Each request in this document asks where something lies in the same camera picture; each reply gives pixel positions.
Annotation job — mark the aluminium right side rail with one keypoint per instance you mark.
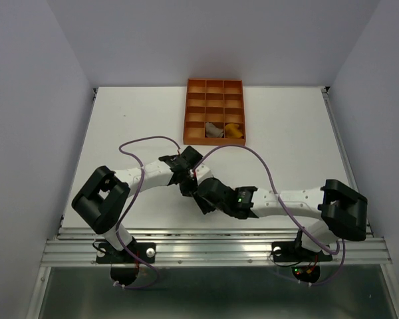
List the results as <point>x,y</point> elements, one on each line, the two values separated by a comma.
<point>342,149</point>

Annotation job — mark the aluminium front rail frame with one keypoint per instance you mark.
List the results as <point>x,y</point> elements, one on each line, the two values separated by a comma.
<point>186,247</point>

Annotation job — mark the taupe sock with maroon cuff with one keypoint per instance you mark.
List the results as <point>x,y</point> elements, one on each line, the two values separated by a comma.
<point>212,131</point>

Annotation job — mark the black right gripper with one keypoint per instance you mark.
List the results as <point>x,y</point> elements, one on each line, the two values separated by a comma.
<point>203,205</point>

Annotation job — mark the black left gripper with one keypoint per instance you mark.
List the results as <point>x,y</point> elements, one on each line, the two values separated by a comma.
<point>185,191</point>

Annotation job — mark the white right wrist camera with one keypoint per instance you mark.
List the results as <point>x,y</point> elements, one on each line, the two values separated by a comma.
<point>201,173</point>

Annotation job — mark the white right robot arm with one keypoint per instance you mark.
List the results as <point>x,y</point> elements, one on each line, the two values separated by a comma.
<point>323,215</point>

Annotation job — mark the orange compartment tray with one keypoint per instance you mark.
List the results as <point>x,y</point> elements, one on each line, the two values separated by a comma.
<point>215,100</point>

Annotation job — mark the mustard yellow striped sock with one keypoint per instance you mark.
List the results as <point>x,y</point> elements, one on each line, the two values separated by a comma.
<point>233,131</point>

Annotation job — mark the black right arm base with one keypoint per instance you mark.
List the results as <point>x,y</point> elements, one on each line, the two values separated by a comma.
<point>304,264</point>

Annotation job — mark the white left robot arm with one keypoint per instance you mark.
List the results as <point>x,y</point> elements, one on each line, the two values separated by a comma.
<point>101,199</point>

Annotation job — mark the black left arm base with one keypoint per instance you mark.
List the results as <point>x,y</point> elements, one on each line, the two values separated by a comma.
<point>124,267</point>

